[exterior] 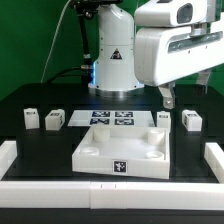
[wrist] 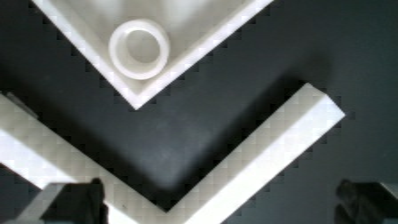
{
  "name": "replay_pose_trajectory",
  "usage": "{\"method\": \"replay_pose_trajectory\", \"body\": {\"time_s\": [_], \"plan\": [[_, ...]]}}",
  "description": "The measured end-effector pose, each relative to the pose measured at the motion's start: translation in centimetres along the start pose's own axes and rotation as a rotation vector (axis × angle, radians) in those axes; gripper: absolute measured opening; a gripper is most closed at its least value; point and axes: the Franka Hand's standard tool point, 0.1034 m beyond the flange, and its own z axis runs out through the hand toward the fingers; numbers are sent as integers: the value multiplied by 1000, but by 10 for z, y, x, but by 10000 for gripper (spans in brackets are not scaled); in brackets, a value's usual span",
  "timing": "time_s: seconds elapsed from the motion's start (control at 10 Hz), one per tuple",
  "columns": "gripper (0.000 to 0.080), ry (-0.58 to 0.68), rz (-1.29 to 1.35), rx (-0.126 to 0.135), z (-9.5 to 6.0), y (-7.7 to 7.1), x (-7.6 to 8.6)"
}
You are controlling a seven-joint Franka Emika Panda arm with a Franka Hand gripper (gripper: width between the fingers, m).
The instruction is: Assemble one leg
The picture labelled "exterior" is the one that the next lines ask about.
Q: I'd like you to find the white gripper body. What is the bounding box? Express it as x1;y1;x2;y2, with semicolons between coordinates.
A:
134;24;224;86

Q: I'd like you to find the white sheet with markers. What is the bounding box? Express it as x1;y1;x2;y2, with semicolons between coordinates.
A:
68;110;155;127

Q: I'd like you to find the black cable bundle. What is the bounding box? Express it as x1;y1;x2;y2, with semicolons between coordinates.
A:
45;0;124;85

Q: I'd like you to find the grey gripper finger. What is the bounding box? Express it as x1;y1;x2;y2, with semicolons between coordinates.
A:
196;69;211;91
159;82;175;109

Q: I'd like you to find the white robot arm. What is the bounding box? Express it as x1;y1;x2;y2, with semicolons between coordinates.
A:
89;0;224;109

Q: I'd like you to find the white U-shaped obstacle fence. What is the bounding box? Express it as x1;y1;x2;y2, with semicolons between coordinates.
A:
0;141;224;211

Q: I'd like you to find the white thin cable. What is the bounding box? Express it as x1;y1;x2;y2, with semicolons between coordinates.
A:
40;0;73;84

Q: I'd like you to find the white square table top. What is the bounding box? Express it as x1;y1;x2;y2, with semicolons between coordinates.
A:
72;125;170;179

